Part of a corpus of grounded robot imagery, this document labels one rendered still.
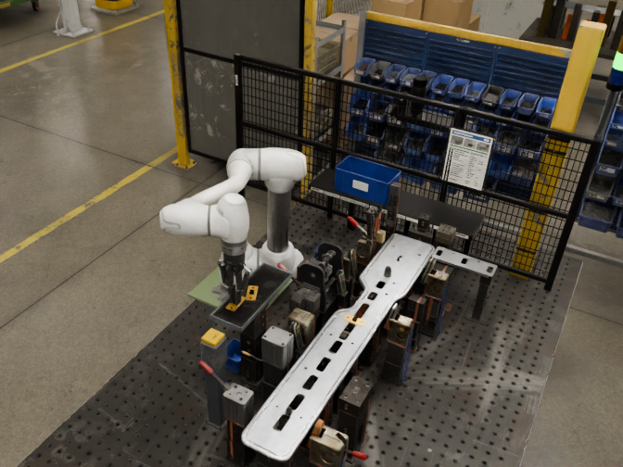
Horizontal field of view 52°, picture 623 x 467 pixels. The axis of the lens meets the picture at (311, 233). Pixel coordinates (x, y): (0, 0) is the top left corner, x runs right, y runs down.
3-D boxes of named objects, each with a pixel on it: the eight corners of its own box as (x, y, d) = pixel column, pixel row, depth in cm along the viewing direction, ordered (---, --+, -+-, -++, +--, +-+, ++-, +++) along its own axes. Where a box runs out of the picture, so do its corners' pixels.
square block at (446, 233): (439, 294, 318) (451, 235, 297) (425, 288, 321) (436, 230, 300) (445, 284, 323) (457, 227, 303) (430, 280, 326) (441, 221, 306)
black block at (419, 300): (417, 357, 282) (426, 308, 265) (394, 348, 286) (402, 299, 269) (423, 346, 287) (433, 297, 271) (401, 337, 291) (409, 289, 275)
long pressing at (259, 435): (293, 470, 200) (293, 466, 199) (234, 439, 208) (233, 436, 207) (437, 247, 301) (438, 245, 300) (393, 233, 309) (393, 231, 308)
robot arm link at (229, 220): (249, 227, 218) (211, 226, 218) (249, 188, 210) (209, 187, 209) (248, 245, 210) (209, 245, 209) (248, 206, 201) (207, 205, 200)
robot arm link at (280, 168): (258, 263, 316) (301, 263, 318) (257, 288, 305) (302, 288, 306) (257, 138, 262) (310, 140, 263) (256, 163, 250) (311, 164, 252)
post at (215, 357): (221, 431, 245) (215, 350, 220) (205, 422, 248) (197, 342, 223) (232, 417, 251) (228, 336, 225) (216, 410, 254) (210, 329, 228)
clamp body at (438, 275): (435, 342, 290) (448, 283, 270) (411, 333, 294) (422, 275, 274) (441, 331, 296) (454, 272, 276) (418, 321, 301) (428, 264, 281)
